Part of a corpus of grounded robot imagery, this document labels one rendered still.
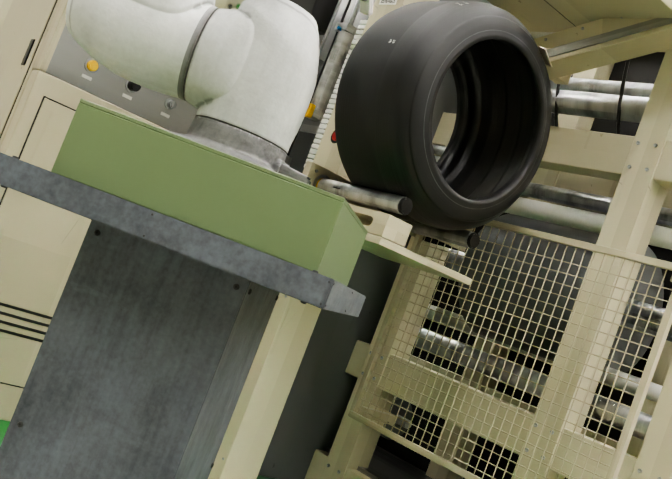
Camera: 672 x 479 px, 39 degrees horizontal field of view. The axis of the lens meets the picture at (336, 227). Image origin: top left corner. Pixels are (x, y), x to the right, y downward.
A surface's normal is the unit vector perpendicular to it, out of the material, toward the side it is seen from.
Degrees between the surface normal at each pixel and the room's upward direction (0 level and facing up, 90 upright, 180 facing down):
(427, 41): 76
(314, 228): 90
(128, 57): 132
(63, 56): 90
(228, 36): 80
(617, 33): 90
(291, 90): 89
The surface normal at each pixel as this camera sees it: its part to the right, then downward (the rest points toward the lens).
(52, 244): 0.62, 0.18
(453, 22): 0.18, -0.48
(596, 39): -0.69, -0.32
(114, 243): -0.11, -0.11
